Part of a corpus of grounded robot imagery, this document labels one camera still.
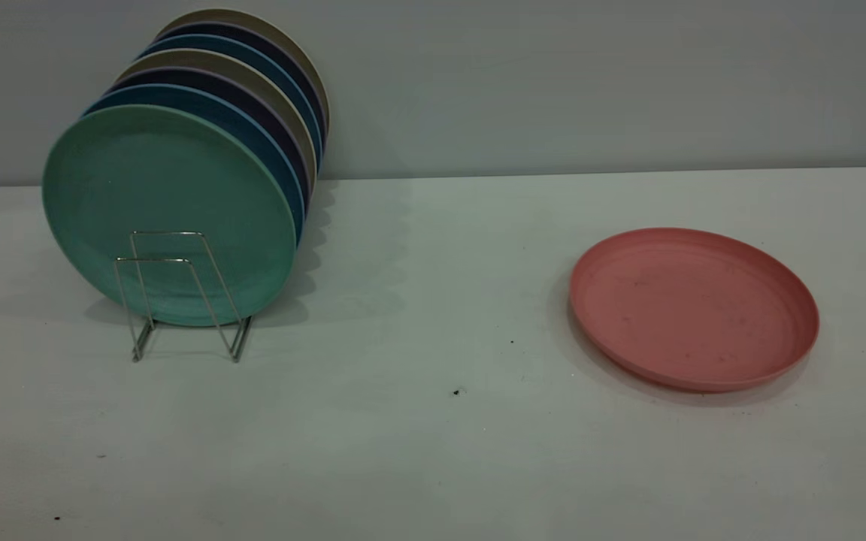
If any green plate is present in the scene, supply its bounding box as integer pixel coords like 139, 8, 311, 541
42, 104, 298, 328

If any metal wire plate rack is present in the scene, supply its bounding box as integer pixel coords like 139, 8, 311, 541
114, 231, 253, 364

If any pink plate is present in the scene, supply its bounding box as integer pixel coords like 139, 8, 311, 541
568, 227, 821, 393

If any beige plate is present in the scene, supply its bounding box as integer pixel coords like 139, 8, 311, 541
155, 8, 332, 141
114, 49, 319, 198

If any dark purple plate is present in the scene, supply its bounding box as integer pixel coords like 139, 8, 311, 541
153, 21, 328, 145
108, 66, 313, 205

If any blue plate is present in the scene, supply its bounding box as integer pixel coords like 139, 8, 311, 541
83, 83, 306, 243
136, 34, 324, 175

